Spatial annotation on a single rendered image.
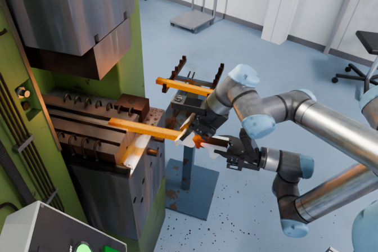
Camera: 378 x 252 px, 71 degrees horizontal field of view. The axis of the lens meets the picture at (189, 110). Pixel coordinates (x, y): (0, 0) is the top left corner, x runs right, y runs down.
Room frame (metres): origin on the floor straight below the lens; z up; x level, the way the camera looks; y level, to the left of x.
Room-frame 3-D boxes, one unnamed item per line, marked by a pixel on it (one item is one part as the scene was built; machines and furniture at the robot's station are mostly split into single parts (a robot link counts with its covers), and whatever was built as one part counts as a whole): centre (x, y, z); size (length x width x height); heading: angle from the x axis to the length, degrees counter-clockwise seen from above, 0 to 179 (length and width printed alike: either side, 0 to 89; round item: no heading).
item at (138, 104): (0.85, 0.24, 0.95); 0.12 x 0.09 x 0.07; 78
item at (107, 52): (0.70, 0.42, 1.32); 0.42 x 0.20 x 0.10; 78
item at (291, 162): (0.57, -0.35, 0.99); 0.11 x 0.08 x 0.09; 78
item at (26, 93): (0.50, 0.40, 1.25); 0.03 x 0.03 x 0.07; 78
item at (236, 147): (0.60, -0.20, 0.98); 0.12 x 0.08 x 0.09; 78
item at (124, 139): (0.70, 0.42, 0.96); 0.42 x 0.20 x 0.09; 78
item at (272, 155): (0.59, -0.28, 0.99); 0.08 x 0.05 x 0.08; 168
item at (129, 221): (0.76, 0.42, 0.69); 0.56 x 0.38 x 0.45; 78
